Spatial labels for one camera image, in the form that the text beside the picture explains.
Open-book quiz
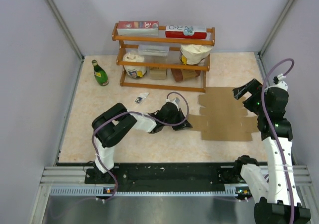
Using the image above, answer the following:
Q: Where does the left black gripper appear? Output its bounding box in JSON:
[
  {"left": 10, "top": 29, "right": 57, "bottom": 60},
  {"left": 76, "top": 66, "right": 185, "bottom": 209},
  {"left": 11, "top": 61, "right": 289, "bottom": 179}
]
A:
[{"left": 163, "top": 108, "right": 192, "bottom": 131}]

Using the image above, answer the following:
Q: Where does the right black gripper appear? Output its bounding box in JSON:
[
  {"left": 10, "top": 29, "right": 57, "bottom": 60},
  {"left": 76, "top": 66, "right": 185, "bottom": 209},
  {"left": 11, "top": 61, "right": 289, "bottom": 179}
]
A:
[{"left": 233, "top": 78, "right": 268, "bottom": 115}]

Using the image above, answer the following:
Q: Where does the brown cardboard box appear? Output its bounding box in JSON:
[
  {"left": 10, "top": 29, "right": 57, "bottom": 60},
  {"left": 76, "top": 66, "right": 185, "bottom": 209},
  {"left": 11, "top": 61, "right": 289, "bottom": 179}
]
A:
[{"left": 188, "top": 87, "right": 259, "bottom": 142}]

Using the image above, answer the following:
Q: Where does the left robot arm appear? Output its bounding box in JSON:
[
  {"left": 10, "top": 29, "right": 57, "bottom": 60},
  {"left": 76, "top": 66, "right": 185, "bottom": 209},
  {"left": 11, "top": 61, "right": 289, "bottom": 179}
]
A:
[{"left": 92, "top": 100, "right": 192, "bottom": 183}]

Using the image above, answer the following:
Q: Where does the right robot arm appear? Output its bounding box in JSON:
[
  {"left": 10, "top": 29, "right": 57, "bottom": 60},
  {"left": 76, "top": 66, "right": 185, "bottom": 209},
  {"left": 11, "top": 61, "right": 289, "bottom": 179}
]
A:
[{"left": 232, "top": 79, "right": 311, "bottom": 224}]

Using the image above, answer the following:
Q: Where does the red white carton box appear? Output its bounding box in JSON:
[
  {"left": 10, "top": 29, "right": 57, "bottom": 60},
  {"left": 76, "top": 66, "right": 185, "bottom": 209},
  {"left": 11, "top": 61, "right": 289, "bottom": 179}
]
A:
[{"left": 165, "top": 25, "right": 207, "bottom": 39}]

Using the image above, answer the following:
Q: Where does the red silver foil box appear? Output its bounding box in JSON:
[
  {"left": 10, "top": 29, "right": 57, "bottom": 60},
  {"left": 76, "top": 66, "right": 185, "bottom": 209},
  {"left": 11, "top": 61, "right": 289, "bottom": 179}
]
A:
[{"left": 117, "top": 21, "right": 159, "bottom": 36}]

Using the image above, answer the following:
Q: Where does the small clear plastic packet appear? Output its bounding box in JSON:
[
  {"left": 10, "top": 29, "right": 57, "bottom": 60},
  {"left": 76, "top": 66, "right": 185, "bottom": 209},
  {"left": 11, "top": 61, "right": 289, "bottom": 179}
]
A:
[{"left": 134, "top": 92, "right": 149, "bottom": 104}]

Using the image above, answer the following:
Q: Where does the brown brick package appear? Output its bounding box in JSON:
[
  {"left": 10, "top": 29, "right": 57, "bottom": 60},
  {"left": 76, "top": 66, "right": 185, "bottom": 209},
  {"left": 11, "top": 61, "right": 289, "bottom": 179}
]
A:
[{"left": 171, "top": 69, "right": 201, "bottom": 82}]

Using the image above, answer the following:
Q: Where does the tan cardboard block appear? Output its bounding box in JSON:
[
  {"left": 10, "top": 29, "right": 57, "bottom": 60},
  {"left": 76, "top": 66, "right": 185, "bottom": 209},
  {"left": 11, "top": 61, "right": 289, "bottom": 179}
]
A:
[{"left": 149, "top": 67, "right": 167, "bottom": 80}]

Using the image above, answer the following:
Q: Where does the wooden three-tier shelf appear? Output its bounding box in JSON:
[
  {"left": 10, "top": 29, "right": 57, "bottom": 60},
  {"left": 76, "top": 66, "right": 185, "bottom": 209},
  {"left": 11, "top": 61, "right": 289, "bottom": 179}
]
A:
[{"left": 112, "top": 23, "right": 215, "bottom": 93}]

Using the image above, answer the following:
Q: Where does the small white flour bag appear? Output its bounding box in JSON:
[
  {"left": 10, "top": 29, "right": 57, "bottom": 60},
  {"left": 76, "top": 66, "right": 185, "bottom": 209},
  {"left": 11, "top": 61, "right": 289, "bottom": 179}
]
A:
[{"left": 122, "top": 50, "right": 147, "bottom": 79}]

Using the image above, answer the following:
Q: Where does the large white paper bag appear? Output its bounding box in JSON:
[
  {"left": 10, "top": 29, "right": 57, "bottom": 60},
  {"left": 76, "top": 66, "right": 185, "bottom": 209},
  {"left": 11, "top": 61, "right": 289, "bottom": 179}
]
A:
[{"left": 180, "top": 44, "right": 213, "bottom": 65}]

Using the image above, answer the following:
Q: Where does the clear plastic container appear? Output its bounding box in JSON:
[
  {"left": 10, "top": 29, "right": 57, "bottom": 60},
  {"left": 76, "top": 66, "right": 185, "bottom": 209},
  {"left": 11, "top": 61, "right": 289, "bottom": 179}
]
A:
[{"left": 138, "top": 44, "right": 170, "bottom": 57}]

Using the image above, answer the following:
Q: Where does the green glass bottle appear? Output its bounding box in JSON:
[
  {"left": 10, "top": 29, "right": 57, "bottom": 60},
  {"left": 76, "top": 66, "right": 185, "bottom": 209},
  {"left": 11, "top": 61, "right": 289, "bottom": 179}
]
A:
[{"left": 91, "top": 60, "right": 109, "bottom": 86}]

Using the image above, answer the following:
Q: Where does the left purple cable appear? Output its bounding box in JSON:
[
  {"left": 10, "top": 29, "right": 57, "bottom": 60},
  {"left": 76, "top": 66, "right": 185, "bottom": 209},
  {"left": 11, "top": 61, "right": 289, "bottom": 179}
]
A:
[{"left": 91, "top": 91, "right": 190, "bottom": 204}]

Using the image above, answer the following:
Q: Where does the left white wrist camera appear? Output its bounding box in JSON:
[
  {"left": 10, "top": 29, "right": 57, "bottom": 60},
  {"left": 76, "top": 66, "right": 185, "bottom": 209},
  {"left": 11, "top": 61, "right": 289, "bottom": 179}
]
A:
[{"left": 166, "top": 97, "right": 180, "bottom": 109}]

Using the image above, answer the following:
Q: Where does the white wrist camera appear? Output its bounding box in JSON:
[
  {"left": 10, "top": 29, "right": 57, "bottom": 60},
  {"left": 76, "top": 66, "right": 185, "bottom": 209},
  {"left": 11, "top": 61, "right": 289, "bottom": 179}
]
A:
[
  {"left": 273, "top": 74, "right": 288, "bottom": 91},
  {"left": 166, "top": 97, "right": 180, "bottom": 109}
]

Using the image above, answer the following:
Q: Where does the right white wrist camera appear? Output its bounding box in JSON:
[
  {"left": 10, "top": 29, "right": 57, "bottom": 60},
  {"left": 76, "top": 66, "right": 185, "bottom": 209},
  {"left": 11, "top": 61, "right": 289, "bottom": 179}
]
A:
[{"left": 273, "top": 74, "right": 288, "bottom": 91}]

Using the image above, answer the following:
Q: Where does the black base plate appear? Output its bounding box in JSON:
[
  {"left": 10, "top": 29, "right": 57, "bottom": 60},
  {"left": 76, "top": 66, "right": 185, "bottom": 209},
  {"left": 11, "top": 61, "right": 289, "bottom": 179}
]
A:
[{"left": 84, "top": 162, "right": 264, "bottom": 192}]

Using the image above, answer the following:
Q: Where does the grey slotted cable duct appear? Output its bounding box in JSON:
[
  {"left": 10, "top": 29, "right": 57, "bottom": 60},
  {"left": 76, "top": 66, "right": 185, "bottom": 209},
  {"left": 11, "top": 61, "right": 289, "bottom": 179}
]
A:
[{"left": 50, "top": 186, "right": 249, "bottom": 197}]

